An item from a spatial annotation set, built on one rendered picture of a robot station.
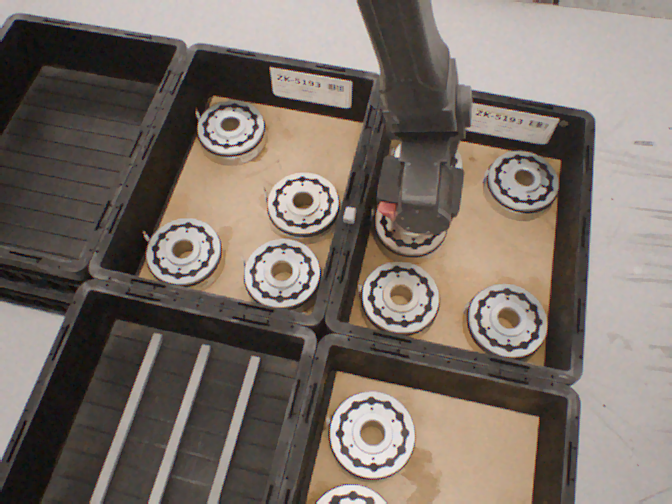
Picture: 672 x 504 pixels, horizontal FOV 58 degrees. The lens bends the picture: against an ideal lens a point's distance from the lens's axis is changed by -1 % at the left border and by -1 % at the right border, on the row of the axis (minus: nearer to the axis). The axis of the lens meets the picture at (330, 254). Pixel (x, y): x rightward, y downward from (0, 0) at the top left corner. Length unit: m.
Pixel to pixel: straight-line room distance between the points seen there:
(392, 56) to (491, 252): 0.44
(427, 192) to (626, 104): 0.74
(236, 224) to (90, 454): 0.36
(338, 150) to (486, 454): 0.49
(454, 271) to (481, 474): 0.27
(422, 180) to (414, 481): 0.36
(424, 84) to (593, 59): 0.83
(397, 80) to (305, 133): 0.44
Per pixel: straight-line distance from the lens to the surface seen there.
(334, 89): 0.94
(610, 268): 1.09
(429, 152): 0.64
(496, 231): 0.91
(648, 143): 1.26
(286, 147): 0.96
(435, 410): 0.80
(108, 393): 0.85
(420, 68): 0.54
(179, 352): 0.83
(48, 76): 1.16
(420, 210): 0.63
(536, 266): 0.90
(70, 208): 0.98
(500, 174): 0.92
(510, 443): 0.81
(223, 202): 0.92
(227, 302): 0.73
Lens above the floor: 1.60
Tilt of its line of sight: 64 degrees down
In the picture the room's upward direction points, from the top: 1 degrees counter-clockwise
